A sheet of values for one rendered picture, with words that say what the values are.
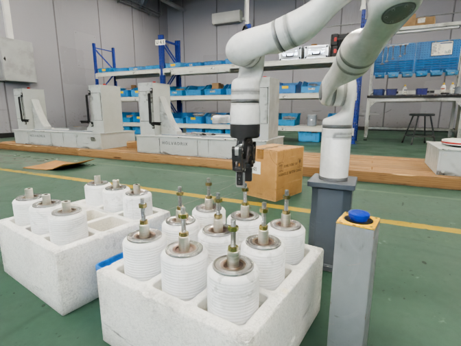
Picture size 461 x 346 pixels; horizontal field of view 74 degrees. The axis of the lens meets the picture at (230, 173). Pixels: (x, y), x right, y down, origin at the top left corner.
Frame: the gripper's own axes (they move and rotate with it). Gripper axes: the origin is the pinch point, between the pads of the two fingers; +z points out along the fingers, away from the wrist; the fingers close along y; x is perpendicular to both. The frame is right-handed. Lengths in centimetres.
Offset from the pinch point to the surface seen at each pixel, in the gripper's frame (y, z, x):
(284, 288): -18.8, 17.2, -14.1
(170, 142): 193, 15, 135
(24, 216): -10, 15, 68
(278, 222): -1.9, 9.9, -9.5
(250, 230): -3.8, 12.2, -2.9
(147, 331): -29.4, 25.5, 11.1
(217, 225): -12.4, 8.4, 2.6
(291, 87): 451, -53, 54
